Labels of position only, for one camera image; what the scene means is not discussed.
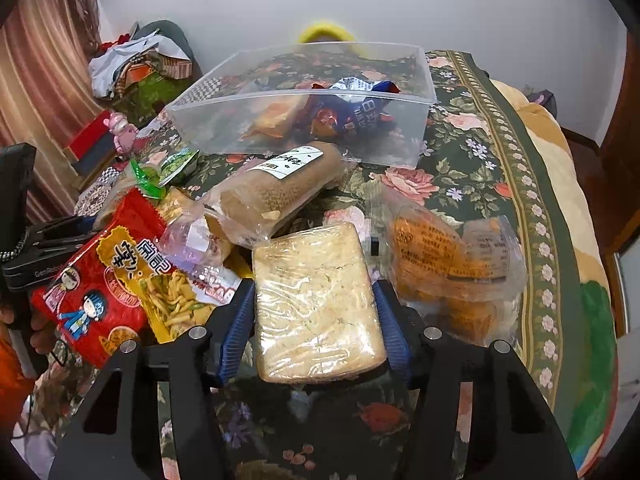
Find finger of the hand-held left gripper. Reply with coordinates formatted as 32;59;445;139
31;216;108;261

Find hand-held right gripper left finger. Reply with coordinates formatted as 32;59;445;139
47;277;257;480

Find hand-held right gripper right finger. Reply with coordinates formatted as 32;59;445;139
372;277;581;480

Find red cartoon snack packet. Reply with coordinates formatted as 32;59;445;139
30;187;221;368

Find pale noodle cake packet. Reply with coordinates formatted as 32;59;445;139
251;221;388;385

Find clear plastic storage box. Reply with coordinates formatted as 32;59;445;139
162;42;438;171

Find person's left hand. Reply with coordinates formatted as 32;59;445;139
0;296;66;376

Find clear purple snack packet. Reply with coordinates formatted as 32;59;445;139
160;212;253;308

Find red box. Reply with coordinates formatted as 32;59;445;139
64;117;121;173

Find clear bag of orange packets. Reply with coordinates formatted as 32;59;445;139
377;192;527;348

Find striped brown curtain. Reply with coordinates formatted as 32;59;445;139
0;0;117;213

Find pink toy figure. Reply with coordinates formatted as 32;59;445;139
107;111;144;157

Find green snack packet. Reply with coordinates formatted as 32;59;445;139
129;147;199;197

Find brown cake packet white label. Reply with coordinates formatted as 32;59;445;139
202;141;358;251

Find pile of clothes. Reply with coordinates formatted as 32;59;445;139
88;20;197;100

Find orange bread packet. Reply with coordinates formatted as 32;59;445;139
240;95;308;143

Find beige quilt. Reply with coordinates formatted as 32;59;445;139
492;79;623;466

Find blue and red snack packet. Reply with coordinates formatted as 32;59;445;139
295;75;401;141

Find wooden door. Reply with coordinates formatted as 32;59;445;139
597;20;640;261

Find yellow fluffy object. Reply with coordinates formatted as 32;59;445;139
298;18;357;45

